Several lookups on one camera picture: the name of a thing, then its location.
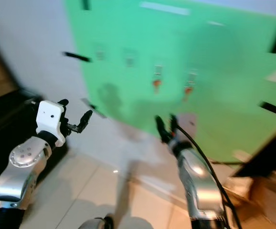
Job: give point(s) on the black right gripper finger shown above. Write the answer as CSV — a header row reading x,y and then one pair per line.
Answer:
x,y
161,129
172,122

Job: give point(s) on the clear wall hook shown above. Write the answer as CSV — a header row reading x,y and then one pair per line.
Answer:
x,y
192,76
100,51
129,57
158,70

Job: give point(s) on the black cabinet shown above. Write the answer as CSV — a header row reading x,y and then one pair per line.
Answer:
x,y
4,124

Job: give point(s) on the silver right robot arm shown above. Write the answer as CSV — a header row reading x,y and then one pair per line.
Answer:
x,y
200,181

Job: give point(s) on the beige paper patch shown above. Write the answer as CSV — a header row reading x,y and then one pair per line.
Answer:
x,y
189,123

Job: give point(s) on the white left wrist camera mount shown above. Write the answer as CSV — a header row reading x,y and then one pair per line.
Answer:
x,y
49,119

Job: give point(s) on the brown wooden box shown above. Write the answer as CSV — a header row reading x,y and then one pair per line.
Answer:
x,y
264,186

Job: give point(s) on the green wall board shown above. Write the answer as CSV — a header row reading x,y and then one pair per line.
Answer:
x,y
176,43

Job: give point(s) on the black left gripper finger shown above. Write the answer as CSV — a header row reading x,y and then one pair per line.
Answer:
x,y
86,119
62,102

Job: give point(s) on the grey robot foot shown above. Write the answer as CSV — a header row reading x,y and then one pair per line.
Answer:
x,y
96,223

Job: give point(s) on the orange key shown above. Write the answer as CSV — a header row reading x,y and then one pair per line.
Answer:
x,y
156,85
188,90

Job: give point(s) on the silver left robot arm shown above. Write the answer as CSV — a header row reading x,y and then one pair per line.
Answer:
x,y
16,174

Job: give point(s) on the white tape strip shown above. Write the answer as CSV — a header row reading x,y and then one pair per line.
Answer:
x,y
163,8

